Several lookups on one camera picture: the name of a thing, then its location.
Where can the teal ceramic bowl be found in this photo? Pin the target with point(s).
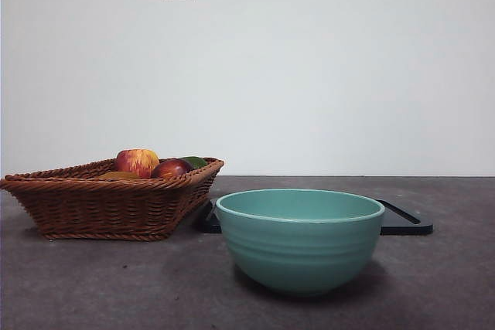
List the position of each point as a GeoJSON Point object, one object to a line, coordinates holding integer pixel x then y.
{"type": "Point", "coordinates": [299, 252]}

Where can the green fruit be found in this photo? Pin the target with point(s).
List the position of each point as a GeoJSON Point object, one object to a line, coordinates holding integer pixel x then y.
{"type": "Point", "coordinates": [197, 161]}

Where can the dark red apple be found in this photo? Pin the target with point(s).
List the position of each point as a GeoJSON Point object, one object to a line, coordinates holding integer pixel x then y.
{"type": "Point", "coordinates": [172, 169]}

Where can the red and yellow apple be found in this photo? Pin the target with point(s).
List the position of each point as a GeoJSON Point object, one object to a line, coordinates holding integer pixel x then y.
{"type": "Point", "coordinates": [135, 162]}

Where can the brown wicker basket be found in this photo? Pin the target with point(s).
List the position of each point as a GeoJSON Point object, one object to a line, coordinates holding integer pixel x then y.
{"type": "Point", "coordinates": [100, 206]}

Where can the dark teal rectangular tray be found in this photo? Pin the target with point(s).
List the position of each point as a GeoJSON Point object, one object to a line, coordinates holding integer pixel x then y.
{"type": "Point", "coordinates": [406, 225]}

